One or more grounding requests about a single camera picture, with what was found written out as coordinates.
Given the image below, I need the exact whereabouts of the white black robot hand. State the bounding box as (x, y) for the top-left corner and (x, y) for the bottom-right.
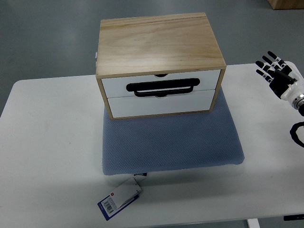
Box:
(256, 51), (304, 109)

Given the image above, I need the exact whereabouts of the white and blue tag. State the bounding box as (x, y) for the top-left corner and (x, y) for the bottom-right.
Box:
(97, 177), (142, 221)

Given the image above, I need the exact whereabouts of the black cable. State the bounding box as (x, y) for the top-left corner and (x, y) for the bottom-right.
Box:
(290, 121), (304, 148)

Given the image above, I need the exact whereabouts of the wooden drawer cabinet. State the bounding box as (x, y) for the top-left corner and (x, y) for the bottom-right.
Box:
(96, 13), (226, 120)

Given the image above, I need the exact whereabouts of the white top drawer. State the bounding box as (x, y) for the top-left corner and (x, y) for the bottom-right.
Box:
(101, 70), (220, 98)

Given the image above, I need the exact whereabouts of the white bottom drawer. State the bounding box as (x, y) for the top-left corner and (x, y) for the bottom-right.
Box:
(108, 90), (214, 118)

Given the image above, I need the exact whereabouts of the cardboard box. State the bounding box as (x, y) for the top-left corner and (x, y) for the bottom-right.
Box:
(268, 0), (304, 10)

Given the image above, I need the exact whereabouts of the black table control panel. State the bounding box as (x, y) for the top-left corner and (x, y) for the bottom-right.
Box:
(284, 214), (304, 221)

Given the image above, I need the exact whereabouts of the white table leg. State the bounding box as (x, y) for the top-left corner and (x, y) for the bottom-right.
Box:
(247, 218), (260, 228)

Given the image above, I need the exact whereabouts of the white drawer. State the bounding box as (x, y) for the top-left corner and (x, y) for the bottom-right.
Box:
(101, 70), (220, 98)
(108, 90), (214, 118)

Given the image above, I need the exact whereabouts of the black drawer handle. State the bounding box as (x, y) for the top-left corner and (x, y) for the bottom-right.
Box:
(126, 78), (200, 97)

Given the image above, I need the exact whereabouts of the blue cushion pad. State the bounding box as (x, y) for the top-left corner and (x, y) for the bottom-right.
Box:
(102, 91), (245, 175)

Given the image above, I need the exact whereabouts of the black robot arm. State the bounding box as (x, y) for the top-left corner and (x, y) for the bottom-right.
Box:
(292, 94), (304, 116)

